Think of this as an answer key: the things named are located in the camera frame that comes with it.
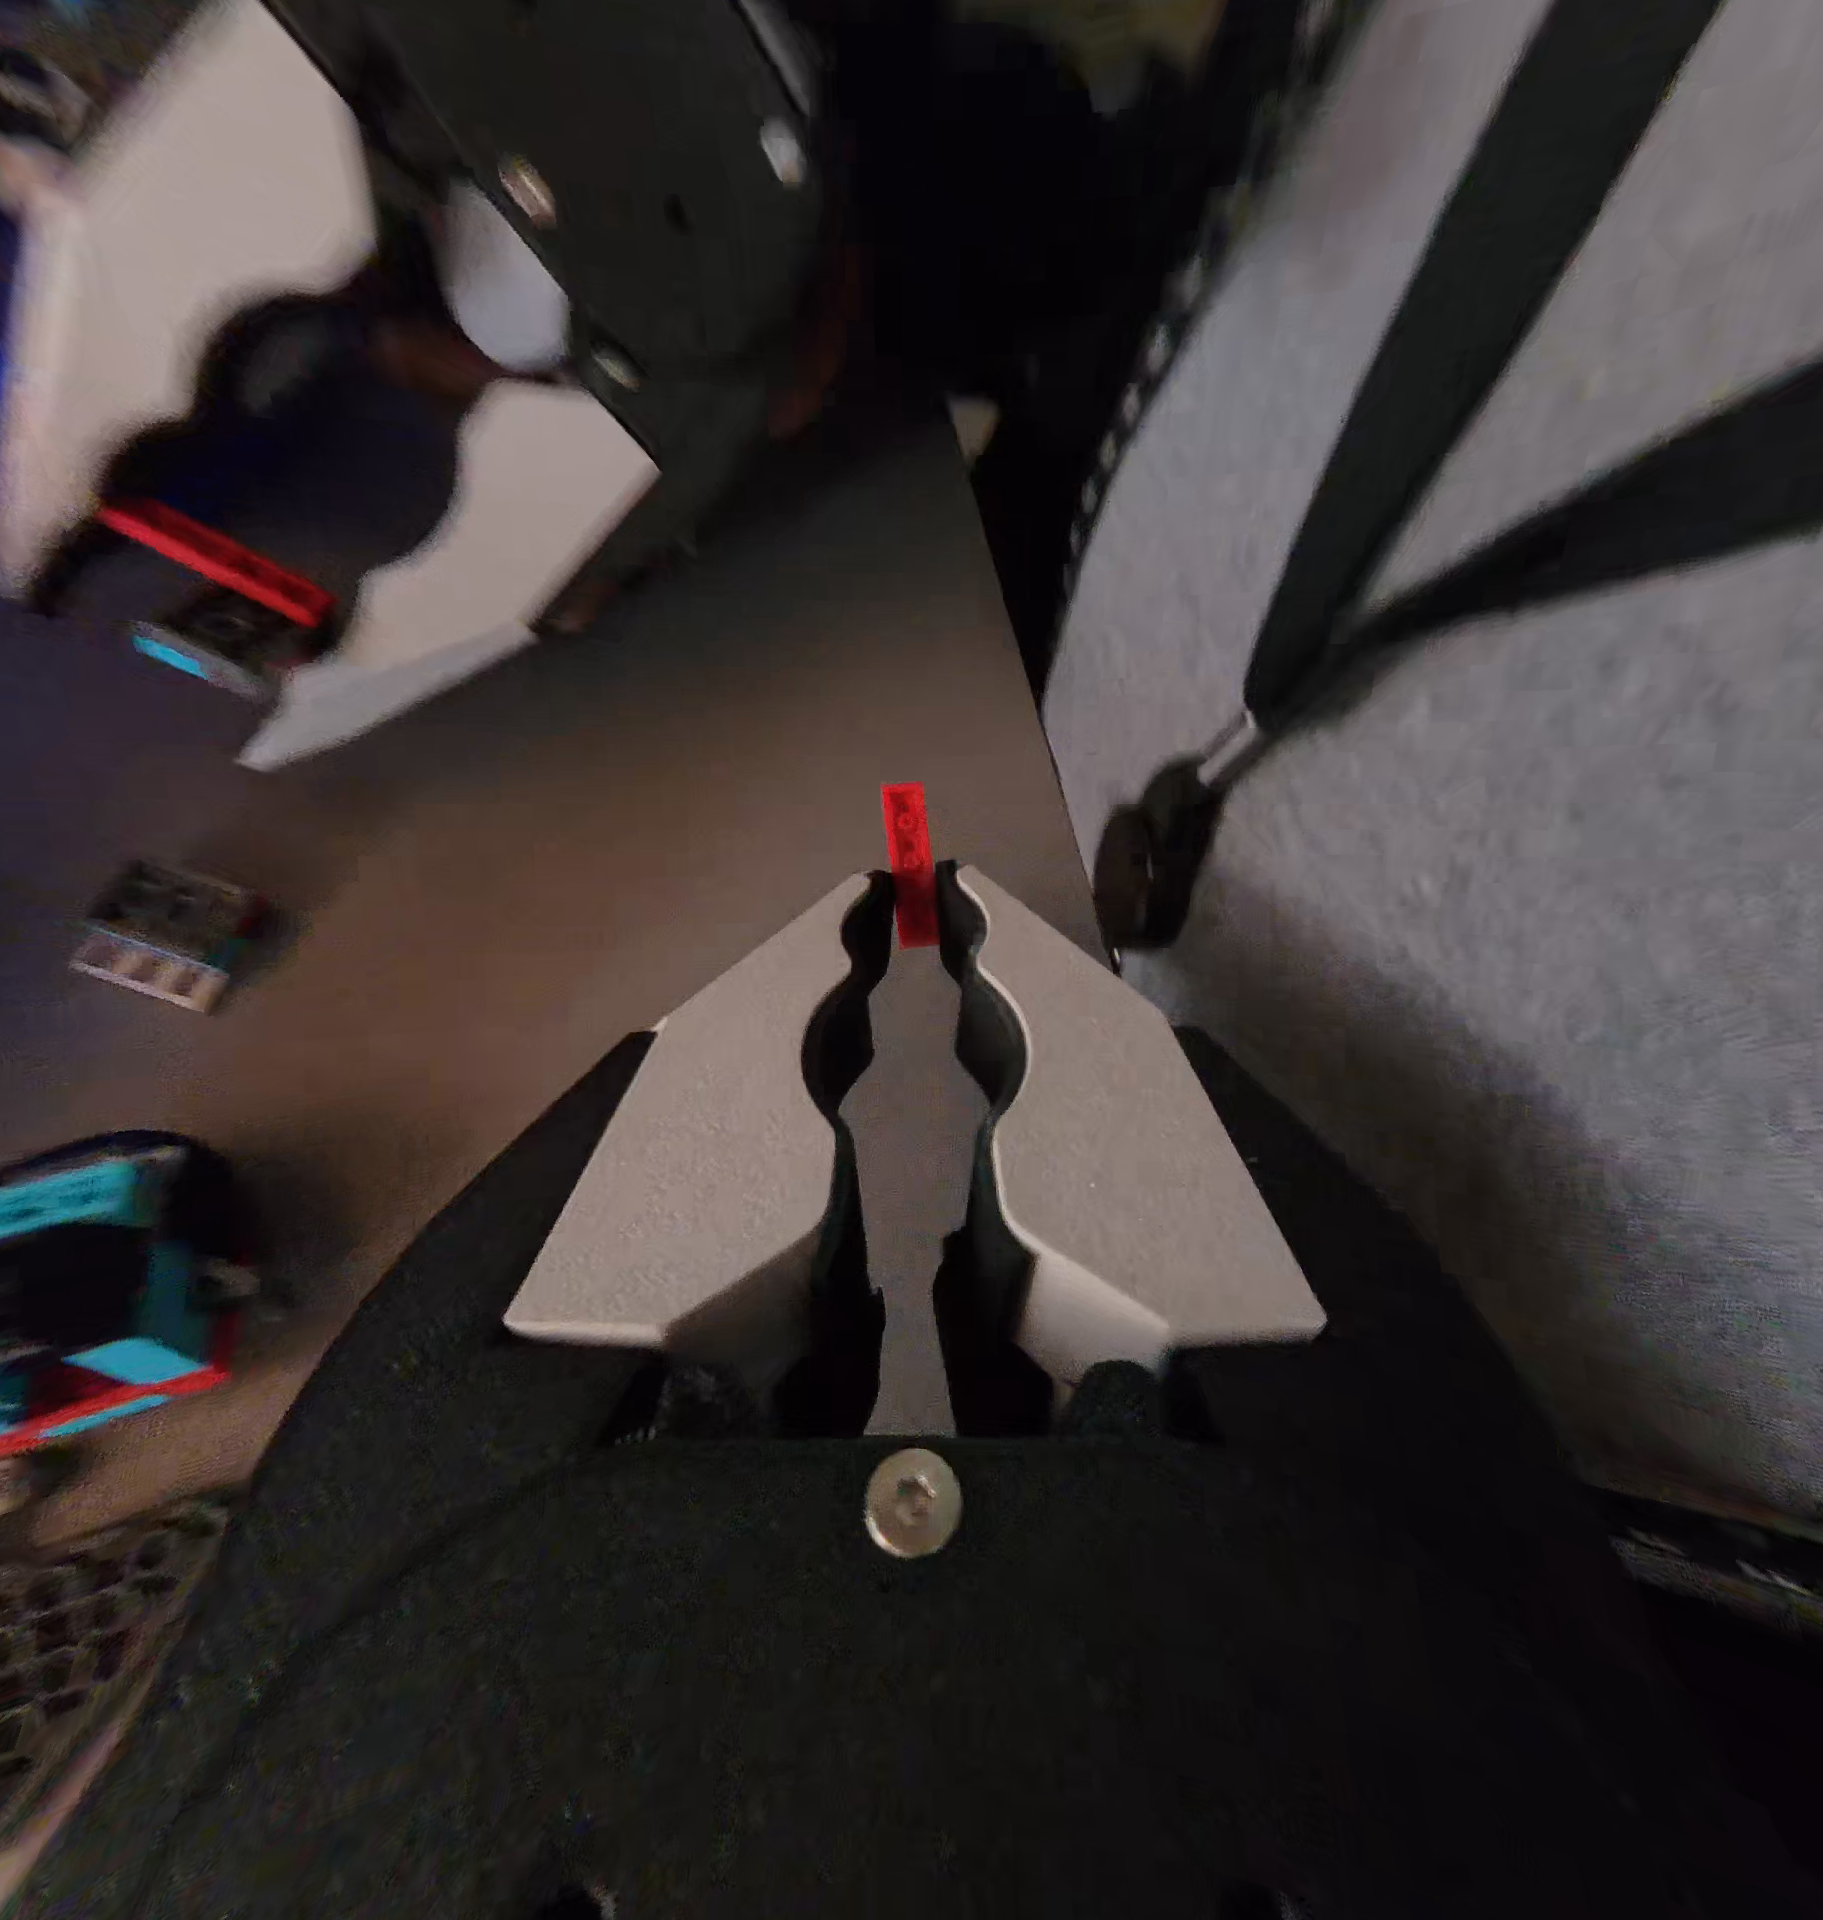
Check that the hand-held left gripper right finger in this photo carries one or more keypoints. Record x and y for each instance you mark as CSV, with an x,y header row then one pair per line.
x,y
1151,1185

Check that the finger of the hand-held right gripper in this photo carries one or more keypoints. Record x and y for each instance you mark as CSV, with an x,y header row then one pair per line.
x,y
520,511
145,225

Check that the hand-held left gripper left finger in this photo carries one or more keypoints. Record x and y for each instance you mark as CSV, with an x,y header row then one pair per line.
x,y
670,1185

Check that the red and teal brick assembly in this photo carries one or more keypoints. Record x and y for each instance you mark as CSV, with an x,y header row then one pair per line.
x,y
206,562

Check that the thin red plate brick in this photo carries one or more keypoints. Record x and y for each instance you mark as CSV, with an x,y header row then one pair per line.
x,y
909,856

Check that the teal and black brick block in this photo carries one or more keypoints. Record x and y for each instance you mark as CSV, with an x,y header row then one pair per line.
x,y
70,1290

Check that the grey desk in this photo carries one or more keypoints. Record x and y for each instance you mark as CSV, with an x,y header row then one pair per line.
x,y
625,750

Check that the black badge reel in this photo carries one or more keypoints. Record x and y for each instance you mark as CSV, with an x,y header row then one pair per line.
x,y
1151,862

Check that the person's black jacket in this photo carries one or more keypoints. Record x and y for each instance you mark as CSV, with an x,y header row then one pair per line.
x,y
1001,225

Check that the person's grey sweatshirt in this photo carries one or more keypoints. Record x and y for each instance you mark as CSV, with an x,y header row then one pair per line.
x,y
1525,975

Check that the teal and grey brick plate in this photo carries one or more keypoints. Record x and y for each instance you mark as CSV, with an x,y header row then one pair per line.
x,y
175,936

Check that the black studded plate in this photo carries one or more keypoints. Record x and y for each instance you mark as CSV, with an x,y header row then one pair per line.
x,y
55,1680

